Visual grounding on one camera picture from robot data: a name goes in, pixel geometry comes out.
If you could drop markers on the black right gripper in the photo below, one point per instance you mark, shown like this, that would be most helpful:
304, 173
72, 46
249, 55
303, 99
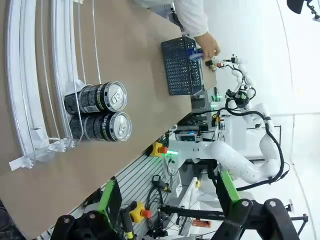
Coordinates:
237, 96

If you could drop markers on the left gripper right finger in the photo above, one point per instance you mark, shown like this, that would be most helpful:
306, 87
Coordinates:
232, 207

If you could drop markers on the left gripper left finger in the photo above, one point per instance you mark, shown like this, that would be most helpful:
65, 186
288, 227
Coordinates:
110, 200

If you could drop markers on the blue white can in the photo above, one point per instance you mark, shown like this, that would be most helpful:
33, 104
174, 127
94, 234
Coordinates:
196, 54

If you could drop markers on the dark grey plastic basket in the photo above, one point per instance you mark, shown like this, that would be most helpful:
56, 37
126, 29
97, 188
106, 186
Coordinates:
177, 70

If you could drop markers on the black Pepsi can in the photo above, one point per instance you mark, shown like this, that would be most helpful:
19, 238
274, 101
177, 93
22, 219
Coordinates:
100, 98
105, 127

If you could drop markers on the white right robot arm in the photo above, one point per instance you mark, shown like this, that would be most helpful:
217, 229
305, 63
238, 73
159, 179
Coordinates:
232, 160

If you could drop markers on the lumpy white background robot arm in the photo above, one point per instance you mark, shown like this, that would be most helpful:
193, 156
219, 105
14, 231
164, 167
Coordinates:
241, 72

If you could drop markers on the person's left hand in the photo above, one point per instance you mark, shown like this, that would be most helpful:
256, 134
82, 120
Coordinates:
208, 45

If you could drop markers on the green lit device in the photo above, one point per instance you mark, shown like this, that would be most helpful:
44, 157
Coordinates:
216, 98

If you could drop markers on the yellow emergency stop box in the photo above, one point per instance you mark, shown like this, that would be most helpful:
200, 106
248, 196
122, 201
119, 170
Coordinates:
156, 149
138, 212

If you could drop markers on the orange tool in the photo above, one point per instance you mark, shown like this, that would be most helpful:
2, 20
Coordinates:
202, 223

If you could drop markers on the black metal bar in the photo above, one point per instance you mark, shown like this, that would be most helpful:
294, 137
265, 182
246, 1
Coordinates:
195, 212

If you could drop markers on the black handheld pendant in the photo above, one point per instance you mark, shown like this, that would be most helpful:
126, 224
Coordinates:
160, 182

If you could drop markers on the grey control box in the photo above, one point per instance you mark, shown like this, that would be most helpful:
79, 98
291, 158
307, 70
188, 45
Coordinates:
187, 136

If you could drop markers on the person in white jacket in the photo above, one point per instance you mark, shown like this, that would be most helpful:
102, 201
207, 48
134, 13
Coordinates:
190, 15

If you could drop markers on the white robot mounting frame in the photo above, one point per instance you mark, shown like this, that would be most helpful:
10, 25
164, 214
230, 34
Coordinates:
190, 151

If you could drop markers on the black overhead camera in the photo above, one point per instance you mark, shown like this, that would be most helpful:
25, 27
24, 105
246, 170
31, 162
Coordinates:
297, 6

